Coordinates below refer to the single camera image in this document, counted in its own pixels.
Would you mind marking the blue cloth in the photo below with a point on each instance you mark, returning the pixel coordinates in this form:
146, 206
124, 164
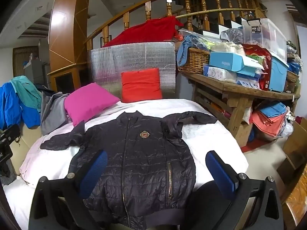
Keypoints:
186, 48

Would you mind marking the blue jacket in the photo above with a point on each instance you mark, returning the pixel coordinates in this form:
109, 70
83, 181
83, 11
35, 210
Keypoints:
12, 107

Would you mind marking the black quilted jacket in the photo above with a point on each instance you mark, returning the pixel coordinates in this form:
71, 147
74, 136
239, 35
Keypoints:
144, 153

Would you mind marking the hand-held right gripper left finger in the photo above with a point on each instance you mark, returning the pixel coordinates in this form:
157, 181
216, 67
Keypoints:
94, 172

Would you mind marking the red gift bag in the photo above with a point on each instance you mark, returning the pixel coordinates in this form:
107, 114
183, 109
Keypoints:
257, 52

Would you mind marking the beige sofa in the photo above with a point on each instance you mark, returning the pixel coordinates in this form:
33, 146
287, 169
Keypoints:
24, 146

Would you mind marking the low wooden cabinet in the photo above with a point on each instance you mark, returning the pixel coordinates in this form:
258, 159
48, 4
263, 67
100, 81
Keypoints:
64, 76

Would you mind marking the light blue plastic bin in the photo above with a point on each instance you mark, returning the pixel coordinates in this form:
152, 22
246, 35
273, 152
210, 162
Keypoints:
278, 75

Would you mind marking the clear plastic storage box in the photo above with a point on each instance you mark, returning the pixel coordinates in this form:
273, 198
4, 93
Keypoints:
266, 34

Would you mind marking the silver foil insulation mat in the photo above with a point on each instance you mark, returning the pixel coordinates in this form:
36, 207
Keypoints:
108, 62

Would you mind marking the stack of folded cloths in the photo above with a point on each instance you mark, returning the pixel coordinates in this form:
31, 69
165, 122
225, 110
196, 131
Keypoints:
268, 119

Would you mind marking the white and blue box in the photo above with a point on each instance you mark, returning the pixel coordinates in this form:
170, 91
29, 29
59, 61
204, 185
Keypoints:
248, 81

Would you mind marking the white plastic bag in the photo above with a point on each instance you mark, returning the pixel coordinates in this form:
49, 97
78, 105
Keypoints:
287, 129

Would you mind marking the red blanket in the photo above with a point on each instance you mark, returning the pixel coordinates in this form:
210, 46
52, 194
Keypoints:
146, 32

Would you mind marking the grey garment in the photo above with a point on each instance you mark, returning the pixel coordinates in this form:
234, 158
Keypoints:
52, 110

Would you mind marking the wooden table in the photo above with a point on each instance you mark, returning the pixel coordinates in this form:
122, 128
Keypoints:
239, 93

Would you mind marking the grey metal cabinet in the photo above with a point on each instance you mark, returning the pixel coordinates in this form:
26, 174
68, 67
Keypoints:
36, 73

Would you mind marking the wooden stair banister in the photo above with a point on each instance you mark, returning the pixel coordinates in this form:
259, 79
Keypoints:
169, 3

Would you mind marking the teal garment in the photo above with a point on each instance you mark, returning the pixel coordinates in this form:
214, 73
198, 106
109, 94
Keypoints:
26, 88

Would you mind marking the small wicker basket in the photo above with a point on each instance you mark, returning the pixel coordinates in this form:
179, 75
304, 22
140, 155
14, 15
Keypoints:
292, 77

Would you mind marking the red pillow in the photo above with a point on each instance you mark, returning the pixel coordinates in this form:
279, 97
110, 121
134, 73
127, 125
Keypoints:
141, 85

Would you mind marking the patterned tissue pack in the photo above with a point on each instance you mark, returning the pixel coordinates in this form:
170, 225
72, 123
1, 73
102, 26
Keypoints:
220, 74

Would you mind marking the pink pillow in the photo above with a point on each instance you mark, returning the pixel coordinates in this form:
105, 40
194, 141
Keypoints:
88, 103

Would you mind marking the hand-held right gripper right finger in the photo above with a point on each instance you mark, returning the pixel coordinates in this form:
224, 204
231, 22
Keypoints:
220, 172

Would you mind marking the grey plastic bag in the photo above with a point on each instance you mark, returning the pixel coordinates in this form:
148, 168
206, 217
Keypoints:
231, 36

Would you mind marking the light blue shoebox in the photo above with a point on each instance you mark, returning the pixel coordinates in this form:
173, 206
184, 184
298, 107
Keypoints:
227, 61

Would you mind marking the cardboard box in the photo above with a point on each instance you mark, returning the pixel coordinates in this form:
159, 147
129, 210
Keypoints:
296, 143

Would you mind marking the white quilted bed cover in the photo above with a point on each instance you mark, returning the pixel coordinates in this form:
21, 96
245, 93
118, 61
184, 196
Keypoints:
215, 143

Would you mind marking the wooden pillar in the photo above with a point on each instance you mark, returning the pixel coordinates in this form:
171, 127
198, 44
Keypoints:
69, 28

